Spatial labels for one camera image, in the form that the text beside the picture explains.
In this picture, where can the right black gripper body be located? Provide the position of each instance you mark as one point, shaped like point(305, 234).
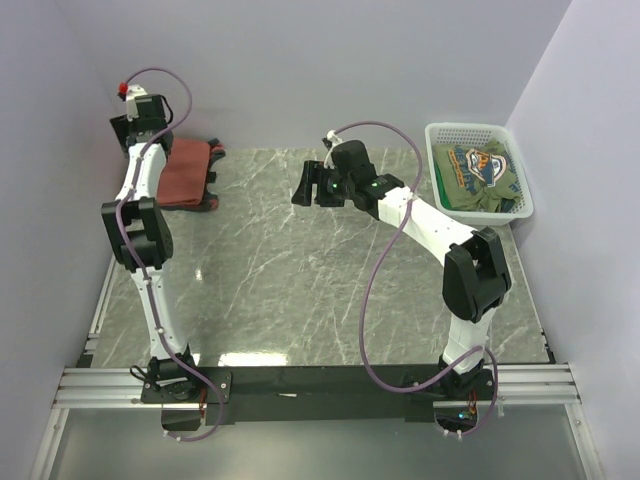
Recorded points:
point(340, 188)

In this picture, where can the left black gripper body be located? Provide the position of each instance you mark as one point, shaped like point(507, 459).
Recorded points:
point(124, 128)

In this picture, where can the red tank top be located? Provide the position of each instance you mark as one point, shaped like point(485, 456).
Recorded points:
point(183, 184)

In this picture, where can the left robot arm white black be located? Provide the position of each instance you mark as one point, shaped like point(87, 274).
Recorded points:
point(142, 243)

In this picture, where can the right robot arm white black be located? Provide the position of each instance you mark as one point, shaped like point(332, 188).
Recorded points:
point(476, 276)

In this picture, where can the white plastic laundry basket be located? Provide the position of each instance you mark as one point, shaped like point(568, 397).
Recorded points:
point(477, 135)

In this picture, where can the green garment in basket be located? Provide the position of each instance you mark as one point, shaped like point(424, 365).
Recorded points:
point(476, 178)

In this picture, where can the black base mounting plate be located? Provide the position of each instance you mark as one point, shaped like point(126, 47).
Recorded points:
point(306, 393)

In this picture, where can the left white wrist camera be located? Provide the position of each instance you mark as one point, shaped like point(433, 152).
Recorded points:
point(130, 94)

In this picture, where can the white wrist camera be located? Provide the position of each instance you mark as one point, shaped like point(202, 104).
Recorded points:
point(331, 140)
point(130, 94)

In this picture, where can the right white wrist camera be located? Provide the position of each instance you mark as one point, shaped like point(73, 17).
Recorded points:
point(331, 140)

